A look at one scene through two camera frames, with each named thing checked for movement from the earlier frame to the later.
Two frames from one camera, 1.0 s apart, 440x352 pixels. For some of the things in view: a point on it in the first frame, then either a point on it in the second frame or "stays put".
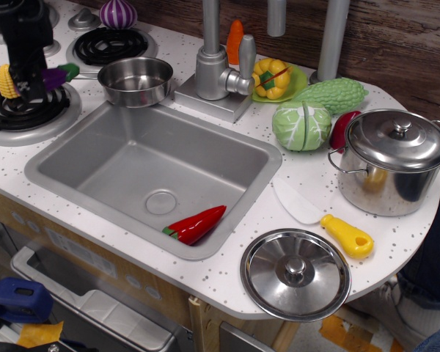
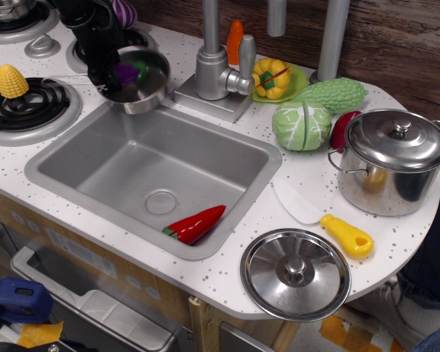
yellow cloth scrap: x=37 y=334 stays put
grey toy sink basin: x=141 y=166 stays put
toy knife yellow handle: x=356 y=244 stays put
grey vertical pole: x=332 y=42 stays put
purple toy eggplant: x=54 y=78 to x=126 y=72
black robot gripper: x=28 y=28 to x=94 y=26
